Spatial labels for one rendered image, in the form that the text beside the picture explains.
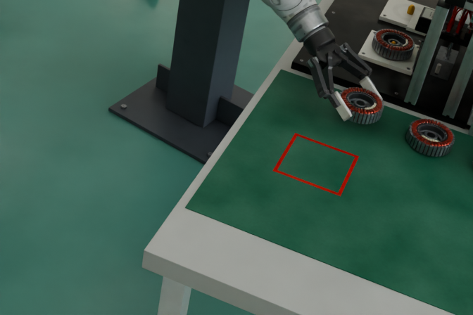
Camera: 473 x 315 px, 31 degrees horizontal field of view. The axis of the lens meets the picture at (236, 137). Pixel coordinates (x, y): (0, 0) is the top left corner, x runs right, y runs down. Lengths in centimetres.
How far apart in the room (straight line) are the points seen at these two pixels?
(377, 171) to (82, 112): 152
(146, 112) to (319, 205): 149
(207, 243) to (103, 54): 194
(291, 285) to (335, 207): 26
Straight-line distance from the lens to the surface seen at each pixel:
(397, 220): 189
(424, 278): 179
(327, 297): 169
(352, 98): 213
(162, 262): 169
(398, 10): 260
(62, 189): 292
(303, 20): 211
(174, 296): 180
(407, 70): 233
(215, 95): 316
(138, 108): 326
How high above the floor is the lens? 197
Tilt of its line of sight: 38 degrees down
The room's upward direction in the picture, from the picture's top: 11 degrees clockwise
